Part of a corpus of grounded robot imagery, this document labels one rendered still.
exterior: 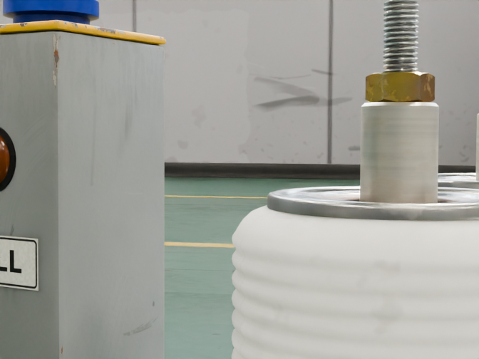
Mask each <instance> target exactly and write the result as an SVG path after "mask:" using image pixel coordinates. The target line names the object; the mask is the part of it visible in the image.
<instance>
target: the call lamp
mask: <svg viewBox="0 0 479 359"><path fill-rule="evenodd" d="M8 170H9V150H8V147H7V145H6V143H5V141H4V139H3V138H2V137H1V136H0V183H1V182H2V181H3V180H4V178H5V176H6V174H7V172H8Z"/></svg>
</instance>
